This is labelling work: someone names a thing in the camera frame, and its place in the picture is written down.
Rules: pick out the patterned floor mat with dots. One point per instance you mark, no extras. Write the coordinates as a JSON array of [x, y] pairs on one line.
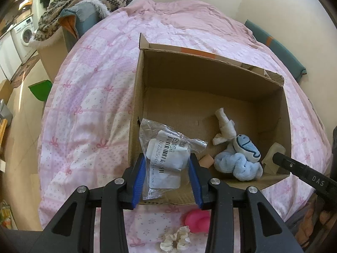
[[23, 69]]

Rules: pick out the translucent plastic piece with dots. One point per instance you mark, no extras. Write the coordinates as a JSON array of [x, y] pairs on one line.
[[268, 163]]

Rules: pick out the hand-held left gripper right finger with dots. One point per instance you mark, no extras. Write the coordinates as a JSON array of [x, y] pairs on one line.
[[196, 181]]

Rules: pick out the person's right hand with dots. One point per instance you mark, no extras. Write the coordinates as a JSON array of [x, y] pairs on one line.
[[325, 217]]

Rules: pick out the white washing machine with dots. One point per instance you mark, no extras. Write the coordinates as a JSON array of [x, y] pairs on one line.
[[25, 35]]

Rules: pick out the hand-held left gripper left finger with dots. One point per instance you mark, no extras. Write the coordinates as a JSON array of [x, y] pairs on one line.
[[138, 179]]

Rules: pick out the clear plastic bag white item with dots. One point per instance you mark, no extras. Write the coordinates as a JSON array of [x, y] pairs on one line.
[[168, 152]]

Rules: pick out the white kitchen base cabinet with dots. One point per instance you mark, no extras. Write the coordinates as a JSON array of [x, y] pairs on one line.
[[9, 58]]

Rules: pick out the small tan block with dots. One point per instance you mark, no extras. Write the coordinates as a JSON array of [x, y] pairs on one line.
[[206, 160]]

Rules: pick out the blue plush toy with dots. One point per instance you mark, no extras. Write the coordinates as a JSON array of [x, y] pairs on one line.
[[237, 166]]

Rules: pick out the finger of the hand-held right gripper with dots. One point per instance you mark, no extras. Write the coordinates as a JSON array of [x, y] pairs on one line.
[[289, 164]]

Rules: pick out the cardboard box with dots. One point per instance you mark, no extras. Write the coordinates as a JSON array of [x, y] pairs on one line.
[[184, 102]]

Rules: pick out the pink rubber toy ball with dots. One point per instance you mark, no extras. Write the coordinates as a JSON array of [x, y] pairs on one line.
[[196, 220]]

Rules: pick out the pink bow-print bedspread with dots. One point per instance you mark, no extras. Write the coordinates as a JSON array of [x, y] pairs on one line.
[[92, 110]]

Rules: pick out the green floor item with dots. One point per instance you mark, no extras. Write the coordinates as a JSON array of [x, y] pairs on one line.
[[40, 89]]

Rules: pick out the white plush toy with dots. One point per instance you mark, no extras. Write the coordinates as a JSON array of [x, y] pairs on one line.
[[226, 127]]

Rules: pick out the white scrunchie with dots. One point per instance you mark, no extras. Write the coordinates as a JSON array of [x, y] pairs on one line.
[[168, 245]]

